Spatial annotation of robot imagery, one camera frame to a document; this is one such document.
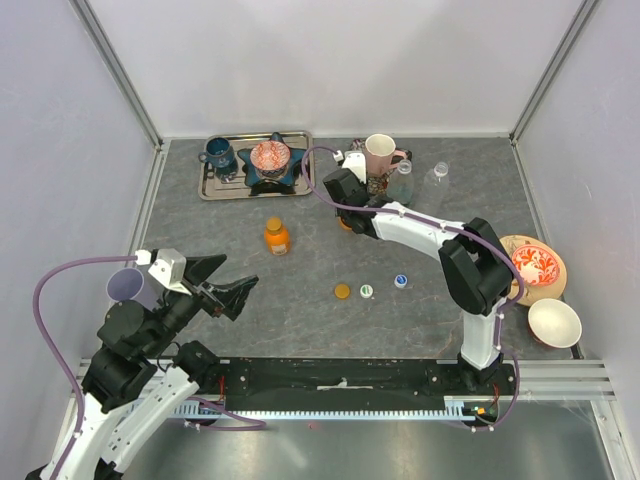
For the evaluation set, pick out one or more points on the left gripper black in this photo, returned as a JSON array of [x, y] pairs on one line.
[[231, 295]]

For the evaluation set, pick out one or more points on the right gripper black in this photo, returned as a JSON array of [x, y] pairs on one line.
[[363, 186]]

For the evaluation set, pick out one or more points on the orange juice bottle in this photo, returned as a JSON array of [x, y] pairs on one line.
[[276, 237], [343, 224]]

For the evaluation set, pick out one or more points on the water bottle green label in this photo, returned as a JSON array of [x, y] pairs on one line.
[[400, 187]]

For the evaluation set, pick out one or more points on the clear plastic bottle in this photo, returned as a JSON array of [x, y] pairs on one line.
[[435, 187]]

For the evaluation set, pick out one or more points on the gold bottle cap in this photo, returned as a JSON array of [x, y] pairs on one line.
[[342, 291]]

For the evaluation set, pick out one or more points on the white green bottle cap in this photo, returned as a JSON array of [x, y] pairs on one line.
[[366, 291]]

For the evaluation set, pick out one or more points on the blue white bottle cap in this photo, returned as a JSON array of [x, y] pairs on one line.
[[400, 281]]

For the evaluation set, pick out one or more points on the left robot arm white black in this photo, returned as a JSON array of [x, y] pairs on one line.
[[112, 420]]

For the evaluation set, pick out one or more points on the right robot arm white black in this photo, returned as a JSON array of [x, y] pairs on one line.
[[476, 268]]

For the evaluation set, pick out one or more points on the black floral square plate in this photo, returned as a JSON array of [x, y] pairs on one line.
[[377, 185]]

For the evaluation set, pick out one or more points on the pink mug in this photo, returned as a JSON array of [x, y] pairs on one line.
[[381, 154]]

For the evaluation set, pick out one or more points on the blue star-shaped plate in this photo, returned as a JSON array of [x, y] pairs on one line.
[[288, 179]]

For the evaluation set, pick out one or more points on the purple cup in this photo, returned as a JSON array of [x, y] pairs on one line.
[[133, 284]]

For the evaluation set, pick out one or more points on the blue mug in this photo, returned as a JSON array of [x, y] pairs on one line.
[[218, 152]]

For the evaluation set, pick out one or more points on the red white patterned bowl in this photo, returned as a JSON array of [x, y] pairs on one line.
[[536, 265]]

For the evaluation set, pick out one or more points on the beige plate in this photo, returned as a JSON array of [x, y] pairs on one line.
[[531, 294]]

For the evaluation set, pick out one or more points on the white bowl red rim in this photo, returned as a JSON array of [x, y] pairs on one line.
[[554, 323]]

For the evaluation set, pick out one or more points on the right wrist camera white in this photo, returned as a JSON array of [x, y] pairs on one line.
[[354, 161]]

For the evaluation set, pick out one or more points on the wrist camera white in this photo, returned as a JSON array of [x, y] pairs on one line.
[[354, 161], [166, 266]]

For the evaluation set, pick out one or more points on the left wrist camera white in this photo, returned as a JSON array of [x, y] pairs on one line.
[[166, 266]]

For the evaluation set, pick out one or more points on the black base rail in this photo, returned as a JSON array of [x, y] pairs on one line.
[[245, 383]]

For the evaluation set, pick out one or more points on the slotted cable duct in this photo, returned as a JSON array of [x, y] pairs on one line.
[[451, 411]]

